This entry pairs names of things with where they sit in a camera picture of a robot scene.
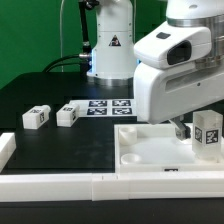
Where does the white square tabletop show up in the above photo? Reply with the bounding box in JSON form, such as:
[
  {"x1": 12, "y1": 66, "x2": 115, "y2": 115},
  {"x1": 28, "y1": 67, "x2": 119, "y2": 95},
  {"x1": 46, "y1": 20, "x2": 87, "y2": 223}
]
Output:
[{"x1": 114, "y1": 124, "x2": 224, "y2": 173}]

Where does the white front fence bar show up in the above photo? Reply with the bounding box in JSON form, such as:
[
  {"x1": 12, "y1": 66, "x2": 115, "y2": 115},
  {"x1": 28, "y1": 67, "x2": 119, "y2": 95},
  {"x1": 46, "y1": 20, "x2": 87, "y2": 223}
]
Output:
[{"x1": 0, "y1": 171, "x2": 224, "y2": 202}]

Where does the white left fence piece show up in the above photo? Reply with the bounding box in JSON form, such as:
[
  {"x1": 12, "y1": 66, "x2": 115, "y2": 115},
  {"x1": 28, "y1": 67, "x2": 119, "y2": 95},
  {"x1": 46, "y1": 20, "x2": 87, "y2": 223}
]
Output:
[{"x1": 0, "y1": 133, "x2": 16, "y2": 172}]

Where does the white marker sheet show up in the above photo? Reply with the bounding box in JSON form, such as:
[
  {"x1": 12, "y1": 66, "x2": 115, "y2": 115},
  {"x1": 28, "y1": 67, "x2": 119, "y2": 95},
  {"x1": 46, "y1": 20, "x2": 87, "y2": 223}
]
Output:
[{"x1": 70, "y1": 99, "x2": 136, "y2": 117}]

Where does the grey cable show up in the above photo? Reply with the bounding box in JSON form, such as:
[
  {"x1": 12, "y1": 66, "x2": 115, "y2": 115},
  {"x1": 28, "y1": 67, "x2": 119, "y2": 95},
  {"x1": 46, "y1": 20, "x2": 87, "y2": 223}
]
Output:
[{"x1": 59, "y1": 0, "x2": 66, "y2": 73}]

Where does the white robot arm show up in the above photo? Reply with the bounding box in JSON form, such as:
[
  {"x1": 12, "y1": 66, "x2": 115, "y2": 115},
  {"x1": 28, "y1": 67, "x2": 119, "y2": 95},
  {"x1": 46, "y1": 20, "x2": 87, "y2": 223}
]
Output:
[{"x1": 79, "y1": 0, "x2": 224, "y2": 139}]

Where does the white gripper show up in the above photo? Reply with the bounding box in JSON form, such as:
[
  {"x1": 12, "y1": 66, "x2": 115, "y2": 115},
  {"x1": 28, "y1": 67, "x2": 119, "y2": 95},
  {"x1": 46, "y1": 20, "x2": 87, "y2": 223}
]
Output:
[{"x1": 133, "y1": 62, "x2": 224, "y2": 140}]

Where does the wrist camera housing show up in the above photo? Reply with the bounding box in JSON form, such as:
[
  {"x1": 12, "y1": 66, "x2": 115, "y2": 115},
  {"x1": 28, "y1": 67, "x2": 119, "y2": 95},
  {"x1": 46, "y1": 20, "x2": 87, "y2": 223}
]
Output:
[{"x1": 134, "y1": 22, "x2": 212, "y2": 69}]

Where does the black cable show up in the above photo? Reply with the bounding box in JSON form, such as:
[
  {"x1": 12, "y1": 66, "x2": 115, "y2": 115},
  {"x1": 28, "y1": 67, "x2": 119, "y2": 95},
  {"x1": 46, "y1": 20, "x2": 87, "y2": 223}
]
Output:
[{"x1": 42, "y1": 53, "x2": 92, "y2": 73}]

